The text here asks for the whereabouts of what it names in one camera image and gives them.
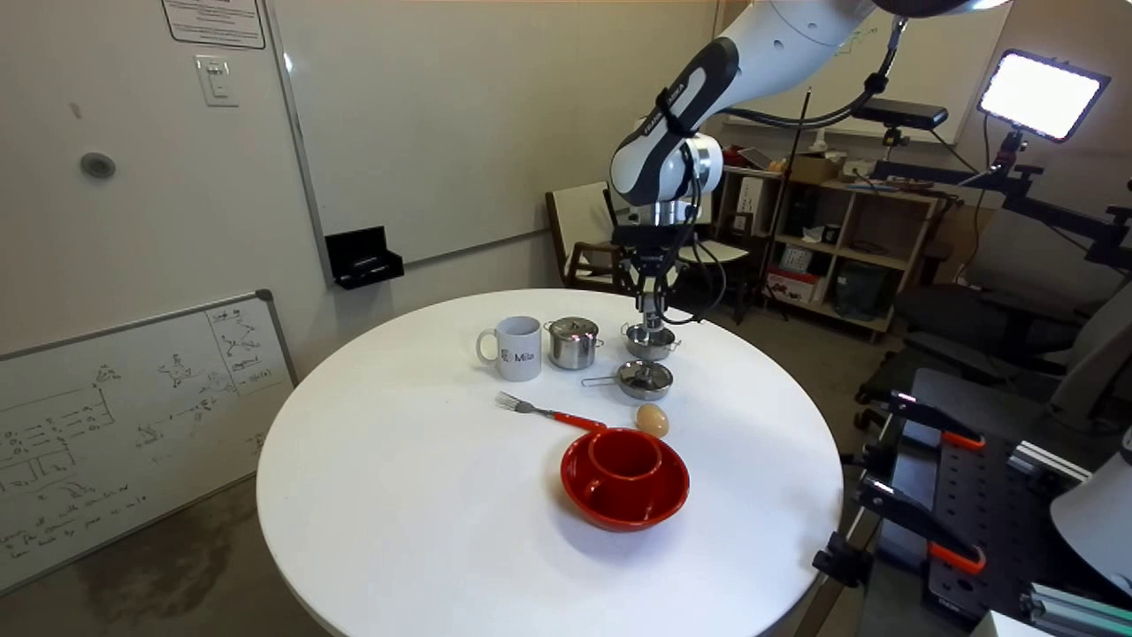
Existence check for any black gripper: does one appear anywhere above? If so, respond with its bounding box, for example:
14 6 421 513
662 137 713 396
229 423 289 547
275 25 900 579
608 215 700 331

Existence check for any low steel pot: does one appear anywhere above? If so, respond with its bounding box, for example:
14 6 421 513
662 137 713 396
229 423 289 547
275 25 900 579
621 323 684 365

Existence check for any tall steel pot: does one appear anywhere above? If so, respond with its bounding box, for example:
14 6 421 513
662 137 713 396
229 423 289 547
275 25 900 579
546 314 604 377

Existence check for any white folding chair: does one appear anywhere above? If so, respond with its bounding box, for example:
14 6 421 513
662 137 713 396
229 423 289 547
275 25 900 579
546 179 756 298

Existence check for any beige egg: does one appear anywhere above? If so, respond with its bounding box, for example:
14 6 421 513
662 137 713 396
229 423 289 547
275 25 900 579
634 402 672 439

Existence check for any white Mila mug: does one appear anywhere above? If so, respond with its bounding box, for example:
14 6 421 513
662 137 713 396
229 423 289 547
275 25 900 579
476 311 550 386

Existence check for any red bowl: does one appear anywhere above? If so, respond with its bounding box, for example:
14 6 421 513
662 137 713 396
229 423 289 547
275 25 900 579
555 425 695 535

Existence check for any wooden shelf unit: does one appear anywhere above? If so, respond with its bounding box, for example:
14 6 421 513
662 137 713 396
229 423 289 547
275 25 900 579
720 148 954 339

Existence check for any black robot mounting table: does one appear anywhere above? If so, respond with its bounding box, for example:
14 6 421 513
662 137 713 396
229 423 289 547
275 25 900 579
869 365 1132 637

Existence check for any bright panel light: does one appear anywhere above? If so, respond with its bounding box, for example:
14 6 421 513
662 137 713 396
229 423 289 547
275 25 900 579
978 45 1115 144

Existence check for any green metal bar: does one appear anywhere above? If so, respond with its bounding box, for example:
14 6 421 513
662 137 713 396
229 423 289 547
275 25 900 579
1014 582 1132 637

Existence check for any small leaning whiteboard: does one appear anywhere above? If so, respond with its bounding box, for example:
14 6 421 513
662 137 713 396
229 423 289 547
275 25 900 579
0 288 302 596

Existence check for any red handled fork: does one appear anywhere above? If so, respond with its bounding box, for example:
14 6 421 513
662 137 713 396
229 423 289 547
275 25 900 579
496 389 608 435

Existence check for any large wall whiteboard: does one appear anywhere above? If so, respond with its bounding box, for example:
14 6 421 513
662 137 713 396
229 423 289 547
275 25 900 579
259 0 727 284

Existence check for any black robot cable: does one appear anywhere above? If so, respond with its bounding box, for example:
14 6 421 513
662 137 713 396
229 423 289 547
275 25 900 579
720 15 913 136

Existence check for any black stereo camera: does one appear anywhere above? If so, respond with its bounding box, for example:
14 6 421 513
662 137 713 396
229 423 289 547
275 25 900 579
850 95 952 136

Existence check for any orange handled black clamp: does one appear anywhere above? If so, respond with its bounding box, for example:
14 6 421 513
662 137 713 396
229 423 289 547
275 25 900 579
809 476 992 587
865 386 992 459

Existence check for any white wall switch plate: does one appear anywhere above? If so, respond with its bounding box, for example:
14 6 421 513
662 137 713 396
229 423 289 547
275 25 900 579
191 49 246 115

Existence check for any white wall paper notice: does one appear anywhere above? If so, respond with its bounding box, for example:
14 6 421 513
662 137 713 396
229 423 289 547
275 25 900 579
158 0 269 54

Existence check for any round dark wall knob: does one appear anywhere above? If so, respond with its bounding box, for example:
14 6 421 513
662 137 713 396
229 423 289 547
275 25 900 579
73 148 121 189

